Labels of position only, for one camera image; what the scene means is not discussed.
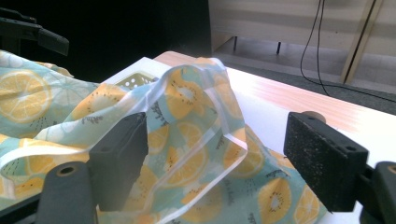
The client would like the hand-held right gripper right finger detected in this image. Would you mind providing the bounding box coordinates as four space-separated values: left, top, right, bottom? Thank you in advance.
283 111 370 213

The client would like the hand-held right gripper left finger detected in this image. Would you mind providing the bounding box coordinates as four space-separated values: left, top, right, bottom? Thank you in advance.
88 111 149 213

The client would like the cream plastic basket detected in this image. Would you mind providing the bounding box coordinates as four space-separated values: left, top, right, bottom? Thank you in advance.
114 71 161 91

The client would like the orange print fabric bag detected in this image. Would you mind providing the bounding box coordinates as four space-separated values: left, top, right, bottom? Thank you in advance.
0 49 329 224

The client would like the beige wooden cabinet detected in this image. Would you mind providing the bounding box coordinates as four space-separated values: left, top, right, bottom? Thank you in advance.
208 0 396 94

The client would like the brown round cable grommet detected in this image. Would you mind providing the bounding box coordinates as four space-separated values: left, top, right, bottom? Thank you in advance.
302 110 327 124

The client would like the black wall cable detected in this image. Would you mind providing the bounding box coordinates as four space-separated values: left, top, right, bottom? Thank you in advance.
299 0 396 105
316 0 332 97

